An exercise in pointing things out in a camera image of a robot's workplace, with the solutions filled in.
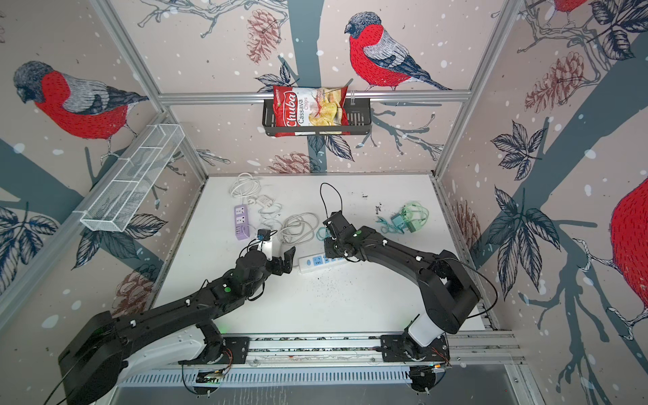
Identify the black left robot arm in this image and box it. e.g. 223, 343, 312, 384
58, 248, 295, 404

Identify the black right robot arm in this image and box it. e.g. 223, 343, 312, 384
323, 211, 481, 361

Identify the white blue power strip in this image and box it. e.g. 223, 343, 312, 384
298, 253, 349, 274

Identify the white charger adapter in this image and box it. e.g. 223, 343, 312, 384
256, 195, 273, 207

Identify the purple power strip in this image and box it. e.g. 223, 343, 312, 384
234, 204, 250, 241

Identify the red chips bag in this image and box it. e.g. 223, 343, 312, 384
273, 86, 349, 137

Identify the white blue strip cord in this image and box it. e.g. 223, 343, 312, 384
279, 212, 321, 247

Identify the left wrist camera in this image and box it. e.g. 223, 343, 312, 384
256, 229, 273, 242

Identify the green charger cable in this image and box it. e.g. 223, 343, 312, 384
402, 201, 430, 229

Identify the white purple strip cord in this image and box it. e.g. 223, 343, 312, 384
228, 172, 263, 199

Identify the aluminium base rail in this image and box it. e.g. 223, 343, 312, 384
118, 331, 525, 395

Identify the black wire basket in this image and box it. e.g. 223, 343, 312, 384
262, 99, 372, 138

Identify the white wire shelf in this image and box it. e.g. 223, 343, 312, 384
80, 123, 185, 232

